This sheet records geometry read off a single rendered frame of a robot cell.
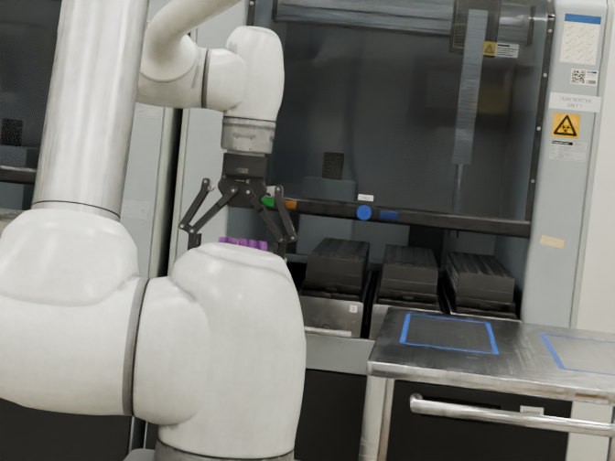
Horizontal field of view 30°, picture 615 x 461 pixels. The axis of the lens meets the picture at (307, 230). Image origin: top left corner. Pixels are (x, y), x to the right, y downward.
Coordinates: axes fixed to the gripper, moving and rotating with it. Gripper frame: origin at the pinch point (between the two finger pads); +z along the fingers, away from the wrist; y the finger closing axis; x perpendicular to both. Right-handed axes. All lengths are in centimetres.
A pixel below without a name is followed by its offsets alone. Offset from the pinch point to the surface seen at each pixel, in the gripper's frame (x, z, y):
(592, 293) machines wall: 149, 12, 87
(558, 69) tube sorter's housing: 38, -43, 55
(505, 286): 37, 1, 50
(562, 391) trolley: -44, 6, 50
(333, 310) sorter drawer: 29.2, 8.7, 16.3
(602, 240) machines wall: 149, -4, 88
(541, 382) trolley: -43, 5, 47
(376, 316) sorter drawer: 29.2, 9.0, 24.8
